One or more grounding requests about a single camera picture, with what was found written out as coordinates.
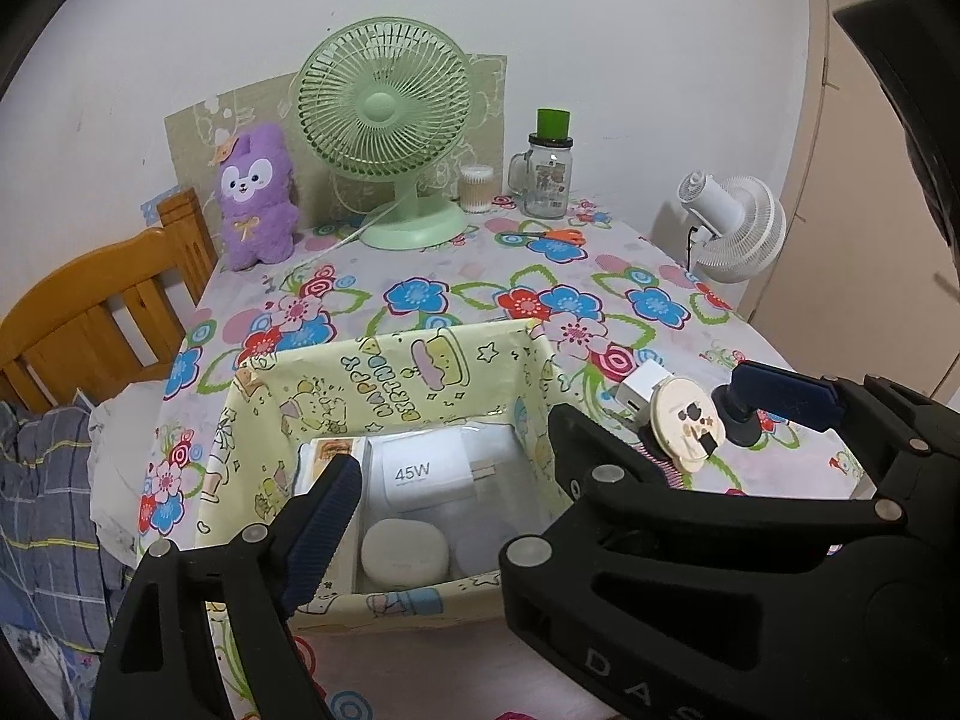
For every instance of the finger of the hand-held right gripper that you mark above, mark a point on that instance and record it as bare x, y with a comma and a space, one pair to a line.
784, 394
577, 439

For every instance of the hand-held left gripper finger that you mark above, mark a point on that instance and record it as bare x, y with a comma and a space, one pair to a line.
322, 540

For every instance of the black round holder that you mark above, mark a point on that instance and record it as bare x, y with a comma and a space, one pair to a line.
739, 420

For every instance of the small white charger cube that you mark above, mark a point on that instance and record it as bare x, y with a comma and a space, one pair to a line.
637, 390

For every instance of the white oval case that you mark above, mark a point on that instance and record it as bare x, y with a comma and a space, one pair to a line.
405, 551

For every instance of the round beige disc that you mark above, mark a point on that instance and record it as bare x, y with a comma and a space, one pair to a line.
686, 420

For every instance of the white power adapter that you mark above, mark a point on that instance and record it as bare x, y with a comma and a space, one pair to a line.
420, 472

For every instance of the yellow patterned storage box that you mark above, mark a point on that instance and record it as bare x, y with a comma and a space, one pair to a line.
420, 375

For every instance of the beige door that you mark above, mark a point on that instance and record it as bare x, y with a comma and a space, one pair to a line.
862, 202

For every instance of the white cloth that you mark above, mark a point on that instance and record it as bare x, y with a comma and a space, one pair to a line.
120, 450

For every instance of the glass jar mug green lid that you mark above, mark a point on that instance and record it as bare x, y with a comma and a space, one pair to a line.
547, 176

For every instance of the clear cotton swab jar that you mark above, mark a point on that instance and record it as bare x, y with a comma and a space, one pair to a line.
476, 191

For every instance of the dark curved object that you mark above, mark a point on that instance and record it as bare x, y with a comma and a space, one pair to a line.
915, 90

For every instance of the purple plush toy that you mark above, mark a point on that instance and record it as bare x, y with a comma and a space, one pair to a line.
251, 195

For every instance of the green desk fan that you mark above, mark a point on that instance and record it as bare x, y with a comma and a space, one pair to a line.
382, 105

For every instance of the green patterned backing board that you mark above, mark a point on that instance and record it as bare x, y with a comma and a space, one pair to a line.
202, 127

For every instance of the white pedestal fan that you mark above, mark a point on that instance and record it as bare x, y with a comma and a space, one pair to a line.
739, 229

